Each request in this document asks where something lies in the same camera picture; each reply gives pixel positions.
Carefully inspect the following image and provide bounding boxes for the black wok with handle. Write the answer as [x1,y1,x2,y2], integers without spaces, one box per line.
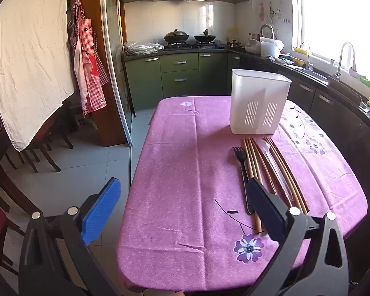
[194,29,218,43]

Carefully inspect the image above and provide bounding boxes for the white rice cooker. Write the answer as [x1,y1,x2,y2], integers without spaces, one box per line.
[260,24,276,41]

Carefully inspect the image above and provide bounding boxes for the small steel faucet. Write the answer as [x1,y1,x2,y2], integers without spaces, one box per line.
[305,45,314,71]

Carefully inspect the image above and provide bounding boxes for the clear plastic bag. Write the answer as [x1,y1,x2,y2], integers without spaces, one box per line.
[123,39,165,55]

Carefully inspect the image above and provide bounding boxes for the red checked apron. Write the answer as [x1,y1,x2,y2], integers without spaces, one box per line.
[67,0,109,117]

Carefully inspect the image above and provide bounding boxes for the purple floral tablecloth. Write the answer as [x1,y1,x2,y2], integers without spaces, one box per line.
[116,95,369,293]

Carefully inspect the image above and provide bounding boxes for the glass sliding door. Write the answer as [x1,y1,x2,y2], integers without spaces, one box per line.
[100,0,134,147]

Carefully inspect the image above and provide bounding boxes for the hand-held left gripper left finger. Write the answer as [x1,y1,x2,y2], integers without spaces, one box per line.
[18,177,124,296]

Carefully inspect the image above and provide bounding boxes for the green base cabinets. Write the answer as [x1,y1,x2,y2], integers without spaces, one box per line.
[125,52,241,111]

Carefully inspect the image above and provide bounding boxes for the white plastic container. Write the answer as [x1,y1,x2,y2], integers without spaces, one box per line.
[259,37,284,58]

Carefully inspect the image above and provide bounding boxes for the white hanging cloth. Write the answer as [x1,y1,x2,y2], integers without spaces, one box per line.
[0,0,75,152]

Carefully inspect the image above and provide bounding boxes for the dark wooden chair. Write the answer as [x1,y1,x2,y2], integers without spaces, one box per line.
[4,119,74,174]

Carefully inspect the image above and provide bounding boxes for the black plastic fork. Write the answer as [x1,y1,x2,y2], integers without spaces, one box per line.
[233,147,255,216]

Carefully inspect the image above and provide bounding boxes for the kitchen window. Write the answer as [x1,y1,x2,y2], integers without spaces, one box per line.
[290,0,370,81]

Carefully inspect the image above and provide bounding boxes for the black wok with lid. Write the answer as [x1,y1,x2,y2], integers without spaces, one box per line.
[164,29,189,44]

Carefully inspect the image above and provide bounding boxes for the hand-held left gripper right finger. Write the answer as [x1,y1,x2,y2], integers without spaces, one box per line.
[245,178,350,296]

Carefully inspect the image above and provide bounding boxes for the white plastic utensil holder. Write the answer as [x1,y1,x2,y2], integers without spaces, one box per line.
[229,69,292,135]

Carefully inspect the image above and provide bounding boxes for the brown wooden board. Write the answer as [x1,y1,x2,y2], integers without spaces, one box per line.
[328,76,363,105]

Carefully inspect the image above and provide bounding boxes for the steel sink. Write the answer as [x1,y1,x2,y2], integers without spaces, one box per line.
[296,66,329,81]

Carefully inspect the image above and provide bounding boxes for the gas stove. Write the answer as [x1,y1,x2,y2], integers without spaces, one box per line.
[164,41,225,51]

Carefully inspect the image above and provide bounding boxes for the tall steel faucet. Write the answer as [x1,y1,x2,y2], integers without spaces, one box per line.
[335,41,357,78]

